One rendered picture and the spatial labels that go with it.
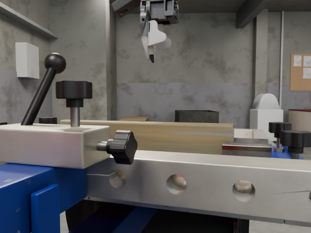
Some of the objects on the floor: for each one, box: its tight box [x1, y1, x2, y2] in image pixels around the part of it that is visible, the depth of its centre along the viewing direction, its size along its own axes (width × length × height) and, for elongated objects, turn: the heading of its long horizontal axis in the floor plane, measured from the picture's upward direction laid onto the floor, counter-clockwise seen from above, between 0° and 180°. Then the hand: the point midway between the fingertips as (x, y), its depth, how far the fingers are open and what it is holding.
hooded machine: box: [249, 93, 283, 143], centre depth 709 cm, size 71×59×128 cm
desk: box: [119, 117, 149, 122], centre depth 695 cm, size 63×120×64 cm
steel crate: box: [174, 110, 219, 123], centre depth 688 cm, size 101×120×83 cm
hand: (147, 56), depth 68 cm, fingers open, 4 cm apart
